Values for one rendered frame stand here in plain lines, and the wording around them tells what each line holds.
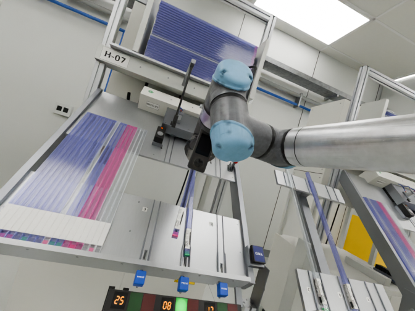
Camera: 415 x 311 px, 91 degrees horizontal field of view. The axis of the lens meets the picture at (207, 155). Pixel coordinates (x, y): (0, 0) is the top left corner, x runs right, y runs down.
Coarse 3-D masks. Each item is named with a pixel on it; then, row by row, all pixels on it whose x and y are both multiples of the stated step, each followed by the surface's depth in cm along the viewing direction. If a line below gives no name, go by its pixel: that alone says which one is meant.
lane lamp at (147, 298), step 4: (144, 296) 48; (148, 296) 48; (152, 296) 49; (144, 300) 48; (148, 300) 48; (152, 300) 48; (144, 304) 47; (148, 304) 47; (152, 304) 48; (144, 308) 47; (148, 308) 47; (152, 308) 47
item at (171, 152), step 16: (112, 96) 95; (96, 112) 83; (112, 112) 87; (128, 112) 91; (144, 112) 96; (144, 128) 88; (144, 144) 81; (176, 144) 89; (160, 160) 79; (176, 160) 82; (224, 176) 86
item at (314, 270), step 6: (288, 174) 84; (288, 180) 82; (294, 192) 78; (294, 198) 76; (294, 204) 75; (300, 210) 73; (300, 216) 71; (300, 222) 70; (306, 234) 67; (306, 240) 66; (306, 246) 65; (312, 258) 62; (312, 264) 61; (312, 270) 60; (318, 276) 59; (324, 306) 54
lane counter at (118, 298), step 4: (116, 292) 47; (120, 292) 47; (124, 292) 47; (116, 296) 46; (120, 296) 46; (124, 296) 47; (112, 300) 45; (116, 300) 46; (120, 300) 46; (124, 300) 46; (112, 304) 45; (116, 304) 45; (120, 304) 45; (124, 304) 46; (112, 308) 44; (116, 308) 45; (120, 308) 45
